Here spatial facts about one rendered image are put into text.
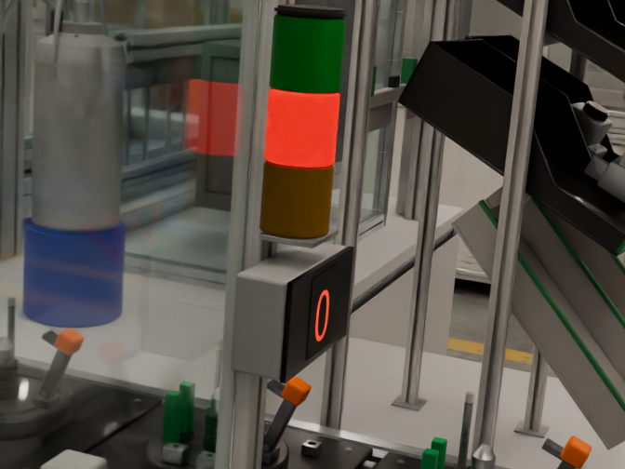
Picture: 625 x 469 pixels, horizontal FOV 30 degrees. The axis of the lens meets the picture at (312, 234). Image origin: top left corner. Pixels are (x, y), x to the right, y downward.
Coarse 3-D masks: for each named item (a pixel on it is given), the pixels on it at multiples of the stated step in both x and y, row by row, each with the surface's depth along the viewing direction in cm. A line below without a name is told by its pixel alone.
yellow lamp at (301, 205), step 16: (272, 176) 80; (288, 176) 79; (304, 176) 79; (320, 176) 80; (272, 192) 80; (288, 192) 79; (304, 192) 79; (320, 192) 80; (272, 208) 80; (288, 208) 80; (304, 208) 80; (320, 208) 80; (272, 224) 80; (288, 224) 80; (304, 224) 80; (320, 224) 81
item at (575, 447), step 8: (568, 440) 98; (576, 440) 98; (544, 448) 98; (552, 448) 98; (560, 448) 98; (568, 448) 97; (576, 448) 97; (584, 448) 97; (560, 456) 98; (568, 456) 97; (576, 456) 97; (584, 456) 97; (560, 464) 98; (568, 464) 98; (576, 464) 97
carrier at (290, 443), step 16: (288, 432) 120; (288, 448) 116; (336, 448) 117; (352, 448) 118; (368, 448) 118; (272, 464) 108; (288, 464) 113; (304, 464) 113; (320, 464) 113; (336, 464) 113; (352, 464) 114
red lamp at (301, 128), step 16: (272, 96) 79; (288, 96) 78; (304, 96) 78; (320, 96) 78; (336, 96) 79; (272, 112) 79; (288, 112) 78; (304, 112) 78; (320, 112) 78; (336, 112) 80; (272, 128) 79; (288, 128) 78; (304, 128) 78; (320, 128) 79; (336, 128) 80; (272, 144) 79; (288, 144) 79; (304, 144) 79; (320, 144) 79; (272, 160) 80; (288, 160) 79; (304, 160) 79; (320, 160) 79
